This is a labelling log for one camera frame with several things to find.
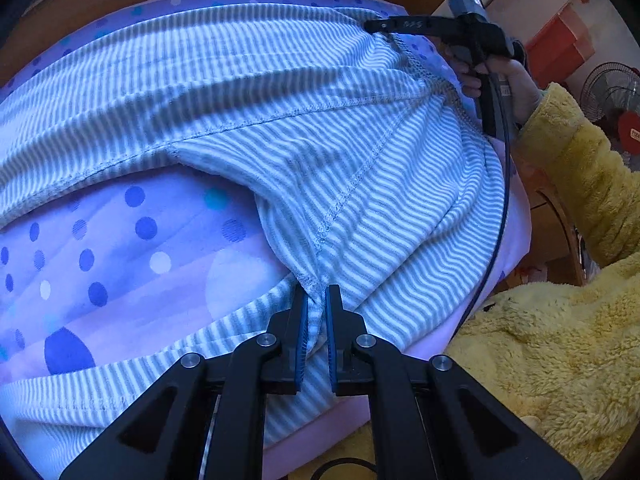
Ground person's right hand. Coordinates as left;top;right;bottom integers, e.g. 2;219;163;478
440;42;545;128

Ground wooden bed frame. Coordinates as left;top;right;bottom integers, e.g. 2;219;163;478
517;150;601;286

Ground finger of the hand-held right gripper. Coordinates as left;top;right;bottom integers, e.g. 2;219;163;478
364;16;446;36

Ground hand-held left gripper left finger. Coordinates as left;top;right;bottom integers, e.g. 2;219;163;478
59;285;308;480

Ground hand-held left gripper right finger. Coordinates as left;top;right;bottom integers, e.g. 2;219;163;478
325;284;583;480

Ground black cable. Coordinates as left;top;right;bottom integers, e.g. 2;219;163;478
450;72;513;346
309;457;381;480

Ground grey white striped pants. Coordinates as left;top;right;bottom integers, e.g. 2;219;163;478
0;2;506;480

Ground yellow fleece robe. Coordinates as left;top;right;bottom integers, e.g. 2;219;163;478
440;255;640;480

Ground purple dotted bedsheet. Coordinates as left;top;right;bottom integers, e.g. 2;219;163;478
0;0;531;461

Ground black electric fan red hub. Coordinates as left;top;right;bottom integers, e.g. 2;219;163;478
582;61;640;156

